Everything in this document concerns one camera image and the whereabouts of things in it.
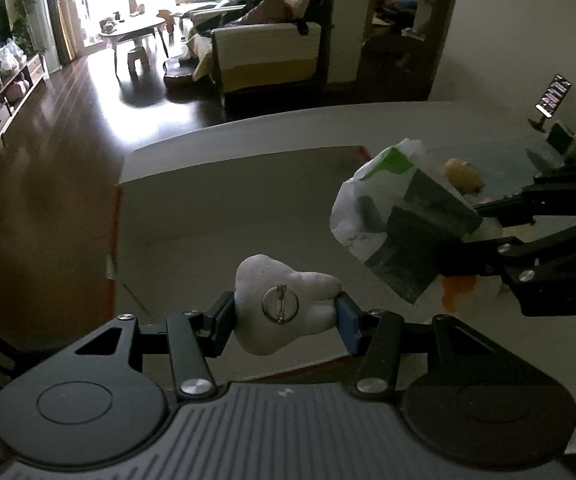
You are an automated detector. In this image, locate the wooden tv cabinet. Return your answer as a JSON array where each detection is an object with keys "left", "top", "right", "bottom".
[{"left": 0, "top": 53, "right": 49, "bottom": 148}]

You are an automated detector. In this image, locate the small grey stool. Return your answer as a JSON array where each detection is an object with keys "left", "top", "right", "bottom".
[{"left": 127, "top": 46, "right": 150, "bottom": 73}]

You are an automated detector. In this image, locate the white tooth plush badge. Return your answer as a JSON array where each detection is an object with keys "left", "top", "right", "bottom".
[{"left": 233, "top": 255, "right": 342, "bottom": 356}]

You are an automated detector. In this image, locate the beige striped sofa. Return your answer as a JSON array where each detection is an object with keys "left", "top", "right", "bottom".
[{"left": 185, "top": 0, "right": 331, "bottom": 94}]

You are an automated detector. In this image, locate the white green plastic bag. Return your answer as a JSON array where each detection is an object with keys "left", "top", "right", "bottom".
[{"left": 330, "top": 139, "right": 503, "bottom": 304}]

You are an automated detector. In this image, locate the red cardboard box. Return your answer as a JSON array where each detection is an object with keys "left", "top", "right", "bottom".
[{"left": 104, "top": 145, "right": 429, "bottom": 386}]

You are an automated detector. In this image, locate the green potted plant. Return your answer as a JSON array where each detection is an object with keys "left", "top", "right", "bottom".
[{"left": 12, "top": 0, "right": 45, "bottom": 55}]

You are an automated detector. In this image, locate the white coffee table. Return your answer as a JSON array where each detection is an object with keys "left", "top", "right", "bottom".
[{"left": 99, "top": 14, "right": 169, "bottom": 73}]

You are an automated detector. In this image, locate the yellow round toy figure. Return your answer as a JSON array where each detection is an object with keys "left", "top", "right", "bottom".
[{"left": 443, "top": 158, "right": 484, "bottom": 195}]

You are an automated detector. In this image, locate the phone on black stand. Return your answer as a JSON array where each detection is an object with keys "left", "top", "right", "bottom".
[{"left": 528, "top": 74, "right": 572, "bottom": 132}]

